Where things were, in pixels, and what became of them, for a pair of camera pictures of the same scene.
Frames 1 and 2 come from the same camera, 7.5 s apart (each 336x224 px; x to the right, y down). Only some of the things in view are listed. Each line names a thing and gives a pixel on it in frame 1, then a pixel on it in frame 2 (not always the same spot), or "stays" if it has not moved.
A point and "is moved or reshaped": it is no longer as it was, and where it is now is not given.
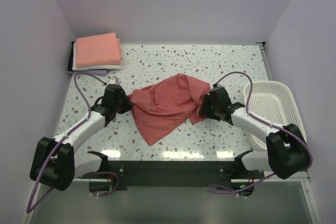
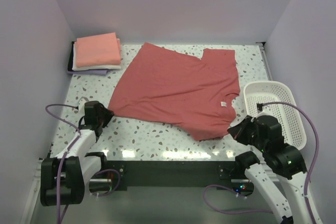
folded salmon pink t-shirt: [101, 50] stays
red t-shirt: [160, 108] is moved or reshaped
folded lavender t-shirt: [95, 72] stays
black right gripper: [206, 102] to [237, 131]
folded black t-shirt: [71, 58] stays
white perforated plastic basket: [272, 102] stays
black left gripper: [128, 105] to [108, 115]
